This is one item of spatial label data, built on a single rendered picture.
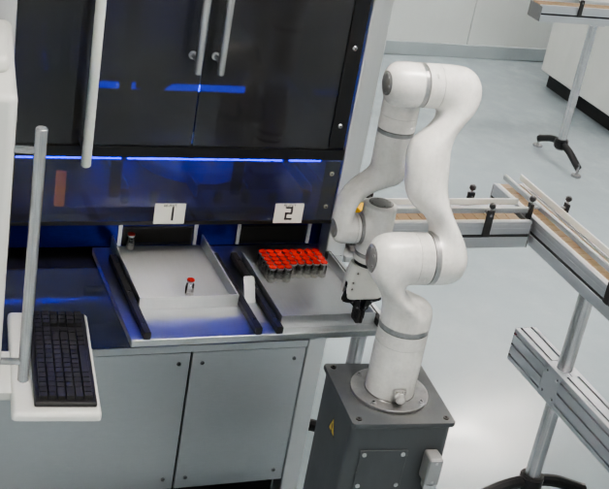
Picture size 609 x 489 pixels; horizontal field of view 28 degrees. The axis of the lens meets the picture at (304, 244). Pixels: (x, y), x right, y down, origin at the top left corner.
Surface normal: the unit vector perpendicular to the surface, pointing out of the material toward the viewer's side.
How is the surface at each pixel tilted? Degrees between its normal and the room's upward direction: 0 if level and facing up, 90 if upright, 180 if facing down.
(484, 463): 0
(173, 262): 0
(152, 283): 0
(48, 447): 90
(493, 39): 90
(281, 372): 90
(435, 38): 90
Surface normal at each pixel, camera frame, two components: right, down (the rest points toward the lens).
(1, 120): 0.23, 0.46
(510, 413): 0.16, -0.89
